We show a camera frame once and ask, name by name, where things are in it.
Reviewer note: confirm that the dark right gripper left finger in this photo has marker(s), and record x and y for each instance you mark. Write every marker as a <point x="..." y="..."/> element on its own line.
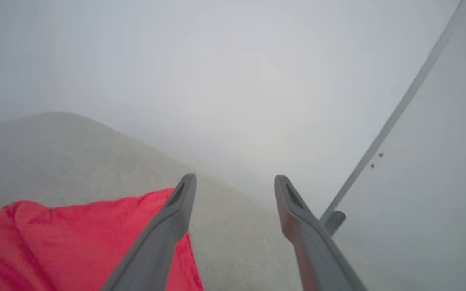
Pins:
<point x="164" y="242"/>

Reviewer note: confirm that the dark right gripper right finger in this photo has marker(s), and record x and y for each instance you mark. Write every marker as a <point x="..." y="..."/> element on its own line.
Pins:
<point x="314" y="250"/>

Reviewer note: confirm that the red basketball jersey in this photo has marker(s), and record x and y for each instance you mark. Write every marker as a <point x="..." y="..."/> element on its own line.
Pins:
<point x="75" y="242"/>

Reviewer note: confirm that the grey fabric sofa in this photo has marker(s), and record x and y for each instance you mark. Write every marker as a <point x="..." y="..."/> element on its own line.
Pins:
<point x="75" y="161"/>

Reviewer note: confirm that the black door stop post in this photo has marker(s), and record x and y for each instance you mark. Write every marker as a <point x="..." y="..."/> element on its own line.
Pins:
<point x="335" y="222"/>

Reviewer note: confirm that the dark wall panel strip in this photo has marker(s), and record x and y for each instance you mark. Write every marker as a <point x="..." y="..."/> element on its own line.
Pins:
<point x="395" y="117"/>

